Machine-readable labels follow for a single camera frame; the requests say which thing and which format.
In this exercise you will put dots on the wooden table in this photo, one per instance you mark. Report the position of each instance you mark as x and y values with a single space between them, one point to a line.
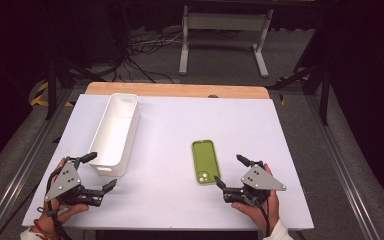
180 90

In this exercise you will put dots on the black metal stand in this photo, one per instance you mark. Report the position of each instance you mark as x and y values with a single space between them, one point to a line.
324 93
51 86

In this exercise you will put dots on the aluminium floor rail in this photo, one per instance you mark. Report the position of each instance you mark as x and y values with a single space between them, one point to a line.
343 173
16 180

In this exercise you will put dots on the white metal stand frame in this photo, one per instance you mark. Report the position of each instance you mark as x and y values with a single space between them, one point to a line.
226 20

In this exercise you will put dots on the white table board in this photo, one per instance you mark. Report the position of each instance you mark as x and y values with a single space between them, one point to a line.
170 133

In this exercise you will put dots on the white plastic storage bin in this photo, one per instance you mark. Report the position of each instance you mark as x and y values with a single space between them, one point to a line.
116 133

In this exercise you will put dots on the green phone case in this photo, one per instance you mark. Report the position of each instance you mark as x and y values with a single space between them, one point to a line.
205 161

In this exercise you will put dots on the yellow black floor tape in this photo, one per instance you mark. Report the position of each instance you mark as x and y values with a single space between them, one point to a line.
40 96

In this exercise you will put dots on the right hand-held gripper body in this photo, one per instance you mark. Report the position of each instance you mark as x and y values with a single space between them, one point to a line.
259 179

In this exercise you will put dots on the person's right hand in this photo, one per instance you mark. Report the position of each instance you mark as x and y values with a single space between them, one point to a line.
254 213

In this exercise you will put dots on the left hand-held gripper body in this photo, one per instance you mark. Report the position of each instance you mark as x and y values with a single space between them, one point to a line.
64 181

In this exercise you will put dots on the person's left hand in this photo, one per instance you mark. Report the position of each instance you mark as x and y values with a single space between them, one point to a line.
69 210

